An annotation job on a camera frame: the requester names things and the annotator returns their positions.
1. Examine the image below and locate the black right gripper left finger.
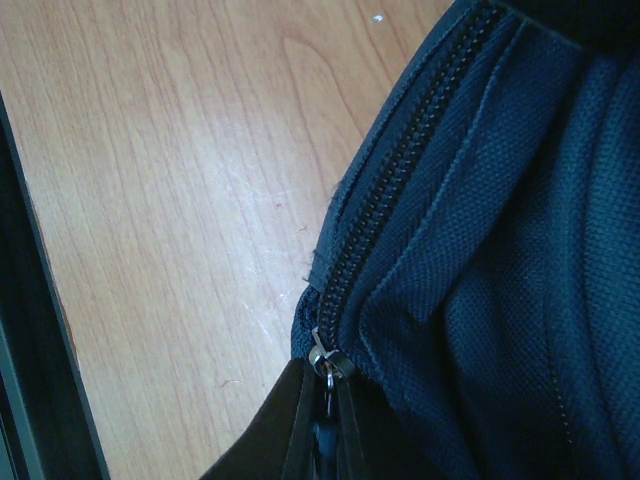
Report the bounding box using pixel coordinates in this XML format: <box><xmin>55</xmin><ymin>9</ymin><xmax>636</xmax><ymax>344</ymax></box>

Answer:
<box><xmin>202</xmin><ymin>359</ymin><xmax>316</xmax><ymax>479</ymax></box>

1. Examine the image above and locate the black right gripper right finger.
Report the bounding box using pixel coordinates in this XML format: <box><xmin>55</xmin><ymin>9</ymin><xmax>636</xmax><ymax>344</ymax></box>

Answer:
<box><xmin>336</xmin><ymin>375</ymin><xmax>445</xmax><ymax>479</ymax></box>

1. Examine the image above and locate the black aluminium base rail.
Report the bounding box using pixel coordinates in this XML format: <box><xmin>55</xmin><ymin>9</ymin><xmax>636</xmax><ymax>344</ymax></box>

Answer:
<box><xmin>1</xmin><ymin>114</ymin><xmax>109</xmax><ymax>479</ymax></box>

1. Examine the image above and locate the navy blue student backpack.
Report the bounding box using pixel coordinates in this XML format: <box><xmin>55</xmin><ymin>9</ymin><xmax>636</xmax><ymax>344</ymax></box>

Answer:
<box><xmin>292</xmin><ymin>1</ymin><xmax>639</xmax><ymax>479</ymax></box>

